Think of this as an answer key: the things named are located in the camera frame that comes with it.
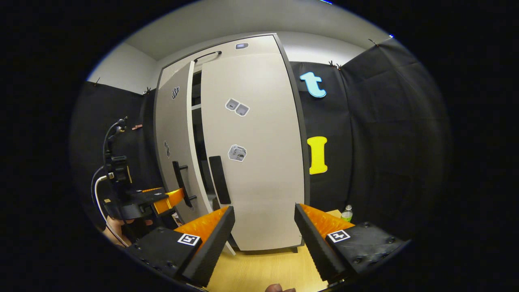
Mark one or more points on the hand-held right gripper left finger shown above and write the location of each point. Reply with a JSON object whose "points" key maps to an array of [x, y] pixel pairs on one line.
{"points": [[213, 247]]}

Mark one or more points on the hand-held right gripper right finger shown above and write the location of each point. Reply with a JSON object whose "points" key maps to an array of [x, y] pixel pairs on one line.
{"points": [[312, 245]]}

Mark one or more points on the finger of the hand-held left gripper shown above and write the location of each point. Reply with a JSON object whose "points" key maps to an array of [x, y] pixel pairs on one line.
{"points": [[148, 196], [168, 201]]}

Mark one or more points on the white shoe cabinet door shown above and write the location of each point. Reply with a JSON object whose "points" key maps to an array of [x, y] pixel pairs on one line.
{"points": [[263, 190], [172, 121]]}

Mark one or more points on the white shoe cabinet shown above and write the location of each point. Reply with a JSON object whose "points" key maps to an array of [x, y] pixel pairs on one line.
{"points": [[197, 121]]}

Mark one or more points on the beige cabinet drawer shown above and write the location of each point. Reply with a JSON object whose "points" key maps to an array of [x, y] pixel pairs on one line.
{"points": [[259, 46]]}

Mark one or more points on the clear water bottle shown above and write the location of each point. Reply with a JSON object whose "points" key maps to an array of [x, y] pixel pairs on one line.
{"points": [[347, 215]]}

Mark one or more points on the black backdrop cloth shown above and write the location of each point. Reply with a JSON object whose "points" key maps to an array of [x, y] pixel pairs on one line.
{"points": [[385, 142], [93, 117]]}

